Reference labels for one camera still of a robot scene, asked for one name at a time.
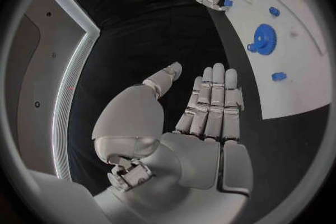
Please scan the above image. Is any blue block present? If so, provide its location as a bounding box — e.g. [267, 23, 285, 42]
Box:
[270, 72, 288, 82]

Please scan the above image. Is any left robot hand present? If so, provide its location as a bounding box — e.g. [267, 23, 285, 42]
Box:
[91, 61, 254, 224]

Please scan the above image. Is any blue gear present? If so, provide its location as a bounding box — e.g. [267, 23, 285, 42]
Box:
[253, 23, 278, 56]

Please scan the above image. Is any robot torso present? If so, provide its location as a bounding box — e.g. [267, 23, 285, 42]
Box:
[4, 0, 101, 180]

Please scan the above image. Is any white task board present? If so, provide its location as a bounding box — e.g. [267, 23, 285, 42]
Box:
[225, 0, 332, 120]

